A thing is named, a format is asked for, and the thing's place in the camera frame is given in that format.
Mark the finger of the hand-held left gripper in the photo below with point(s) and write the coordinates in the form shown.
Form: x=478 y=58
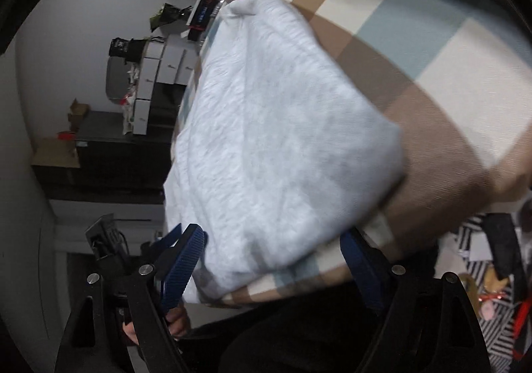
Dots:
x=168 y=236

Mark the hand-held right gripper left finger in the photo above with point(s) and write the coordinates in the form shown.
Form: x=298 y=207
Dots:
x=183 y=273

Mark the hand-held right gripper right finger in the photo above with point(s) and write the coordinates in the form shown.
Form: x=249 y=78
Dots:
x=361 y=269

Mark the white knit sweater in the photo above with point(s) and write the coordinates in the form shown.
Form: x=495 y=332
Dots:
x=270 y=148

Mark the person's left hand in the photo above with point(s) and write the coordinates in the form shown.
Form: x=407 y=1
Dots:
x=178 y=321

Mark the black cabinet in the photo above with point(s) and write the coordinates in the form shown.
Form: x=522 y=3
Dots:
x=116 y=165

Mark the person's black clothing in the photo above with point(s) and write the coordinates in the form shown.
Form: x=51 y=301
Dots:
x=291 y=335

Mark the flat red item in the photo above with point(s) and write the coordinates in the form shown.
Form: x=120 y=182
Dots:
x=66 y=135

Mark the small cardboard box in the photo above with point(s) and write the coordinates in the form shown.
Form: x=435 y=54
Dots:
x=79 y=113

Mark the black fabric item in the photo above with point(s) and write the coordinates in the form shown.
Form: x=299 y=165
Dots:
x=503 y=248

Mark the black white patterned rug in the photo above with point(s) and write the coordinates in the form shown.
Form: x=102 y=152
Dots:
x=496 y=352

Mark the grey rounded board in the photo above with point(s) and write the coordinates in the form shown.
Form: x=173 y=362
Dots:
x=114 y=77

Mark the stack of white boxes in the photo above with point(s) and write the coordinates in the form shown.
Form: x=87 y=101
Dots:
x=166 y=61

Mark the dark green bag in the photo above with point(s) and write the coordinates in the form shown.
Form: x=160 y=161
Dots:
x=166 y=15

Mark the black box with red trim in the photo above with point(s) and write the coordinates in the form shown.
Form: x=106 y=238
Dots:
x=201 y=13

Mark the brown blue checked blanket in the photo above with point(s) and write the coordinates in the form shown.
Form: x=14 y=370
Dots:
x=436 y=44

